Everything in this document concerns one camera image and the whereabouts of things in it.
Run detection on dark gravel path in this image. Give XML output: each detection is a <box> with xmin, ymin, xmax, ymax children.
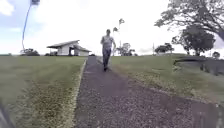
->
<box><xmin>72</xmin><ymin>55</ymin><xmax>224</xmax><ymax>128</ymax></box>

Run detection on large overhanging tree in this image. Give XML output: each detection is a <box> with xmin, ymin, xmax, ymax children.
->
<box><xmin>154</xmin><ymin>0</ymin><xmax>224</xmax><ymax>42</ymax></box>

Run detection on small distant tree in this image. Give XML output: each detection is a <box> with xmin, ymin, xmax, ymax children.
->
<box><xmin>154</xmin><ymin>42</ymin><xmax>175</xmax><ymax>55</ymax></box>

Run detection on grass field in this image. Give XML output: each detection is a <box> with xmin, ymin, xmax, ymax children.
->
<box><xmin>0</xmin><ymin>55</ymin><xmax>88</xmax><ymax>128</ymax></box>
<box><xmin>96</xmin><ymin>53</ymin><xmax>224</xmax><ymax>107</ymax></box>

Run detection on white building with dark roof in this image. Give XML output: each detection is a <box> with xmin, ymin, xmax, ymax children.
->
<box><xmin>46</xmin><ymin>39</ymin><xmax>92</xmax><ymax>57</ymax></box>

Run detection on dark round tree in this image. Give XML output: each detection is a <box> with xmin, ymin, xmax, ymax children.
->
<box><xmin>171</xmin><ymin>25</ymin><xmax>216</xmax><ymax>57</ymax></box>

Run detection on person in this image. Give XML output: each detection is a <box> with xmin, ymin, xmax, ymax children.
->
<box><xmin>100</xmin><ymin>28</ymin><xmax>117</xmax><ymax>72</ymax></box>

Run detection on palm trees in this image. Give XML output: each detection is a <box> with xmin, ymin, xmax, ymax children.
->
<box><xmin>111</xmin><ymin>17</ymin><xmax>126</xmax><ymax>57</ymax></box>

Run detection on low bush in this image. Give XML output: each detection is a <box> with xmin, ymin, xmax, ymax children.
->
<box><xmin>19</xmin><ymin>48</ymin><xmax>41</xmax><ymax>57</ymax></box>

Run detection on bushy tree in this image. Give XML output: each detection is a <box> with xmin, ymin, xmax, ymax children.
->
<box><xmin>116</xmin><ymin>42</ymin><xmax>136</xmax><ymax>57</ymax></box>

